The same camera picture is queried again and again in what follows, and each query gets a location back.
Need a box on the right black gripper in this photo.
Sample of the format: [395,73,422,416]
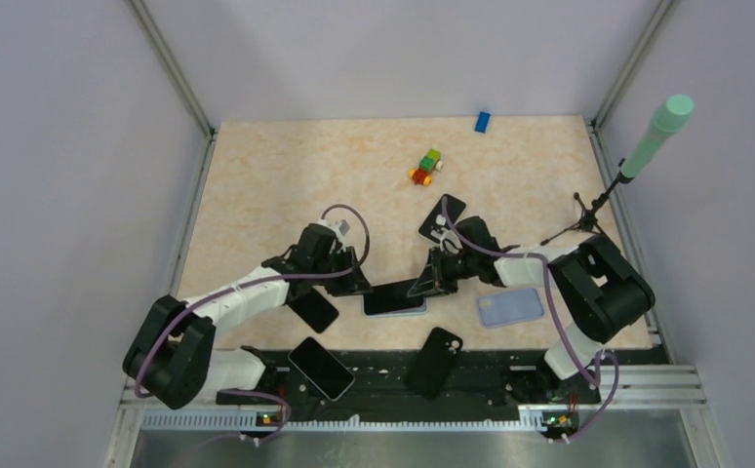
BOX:
[410,248,477,301]

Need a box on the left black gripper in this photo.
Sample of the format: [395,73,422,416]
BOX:
[312,246,373,297]

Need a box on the light blue phone case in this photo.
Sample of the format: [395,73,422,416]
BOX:
[363,304,427,318]

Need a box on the black phone case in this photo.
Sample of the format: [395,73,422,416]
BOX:
[404,327,463,400]

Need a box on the silver-edged black phone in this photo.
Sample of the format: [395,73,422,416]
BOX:
[287,337,356,401]

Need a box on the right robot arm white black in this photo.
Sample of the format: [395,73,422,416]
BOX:
[408,216,656,402]

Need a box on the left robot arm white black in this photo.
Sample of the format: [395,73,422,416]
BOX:
[122,218,372,410]

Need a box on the lavender phone case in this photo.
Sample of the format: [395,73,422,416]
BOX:
[475,288,544,329]

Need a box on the colourful toy block car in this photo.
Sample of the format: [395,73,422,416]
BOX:
[409,148,443,186]

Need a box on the black tripod stand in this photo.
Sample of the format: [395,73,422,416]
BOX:
[539,173,632,246]

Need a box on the blue toy brick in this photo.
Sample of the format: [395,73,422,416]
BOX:
[474,111,491,134]

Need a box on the mint green microphone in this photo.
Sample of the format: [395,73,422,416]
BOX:
[618,94,695,183]

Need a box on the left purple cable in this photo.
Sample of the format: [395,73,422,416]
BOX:
[133,204,371,447]

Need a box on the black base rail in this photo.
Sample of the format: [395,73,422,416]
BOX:
[151,347,669,428]

